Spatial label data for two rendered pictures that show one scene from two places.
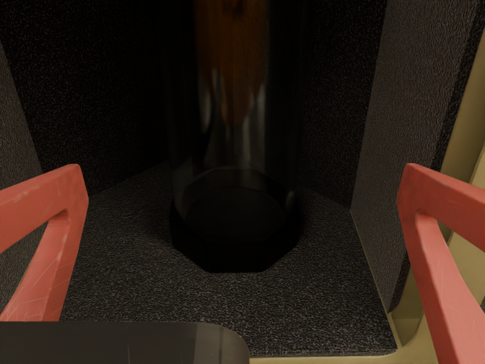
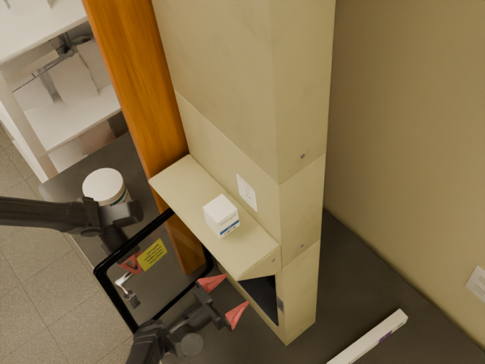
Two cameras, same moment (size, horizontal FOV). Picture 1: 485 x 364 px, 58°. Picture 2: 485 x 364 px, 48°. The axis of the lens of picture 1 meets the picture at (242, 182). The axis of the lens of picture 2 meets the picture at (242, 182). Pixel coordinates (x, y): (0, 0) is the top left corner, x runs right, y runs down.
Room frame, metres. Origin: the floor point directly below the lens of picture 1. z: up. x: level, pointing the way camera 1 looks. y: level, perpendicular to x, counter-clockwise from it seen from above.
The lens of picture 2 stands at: (-0.18, -0.56, 2.46)
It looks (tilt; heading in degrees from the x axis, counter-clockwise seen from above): 53 degrees down; 59
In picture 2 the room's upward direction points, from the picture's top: 8 degrees counter-clockwise
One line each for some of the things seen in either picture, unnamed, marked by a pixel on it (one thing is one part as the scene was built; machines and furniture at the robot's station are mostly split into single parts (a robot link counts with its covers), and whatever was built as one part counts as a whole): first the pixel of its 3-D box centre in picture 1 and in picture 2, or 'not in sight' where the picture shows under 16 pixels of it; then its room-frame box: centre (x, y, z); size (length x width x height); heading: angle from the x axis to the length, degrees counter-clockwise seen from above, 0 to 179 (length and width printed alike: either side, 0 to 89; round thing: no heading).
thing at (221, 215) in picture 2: not in sight; (221, 216); (0.10, -0.01, 1.54); 0.05 x 0.05 x 0.06; 1
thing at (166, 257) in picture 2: not in sight; (162, 268); (-0.02, 0.16, 1.19); 0.30 x 0.01 x 0.40; 6
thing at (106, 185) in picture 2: not in sight; (108, 196); (0.01, 0.60, 1.01); 0.13 x 0.13 x 0.15
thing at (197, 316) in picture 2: not in sight; (200, 315); (-0.01, 0.00, 1.17); 0.10 x 0.07 x 0.07; 90
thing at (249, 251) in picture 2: not in sight; (213, 223); (0.10, 0.03, 1.46); 0.32 x 0.12 x 0.10; 91
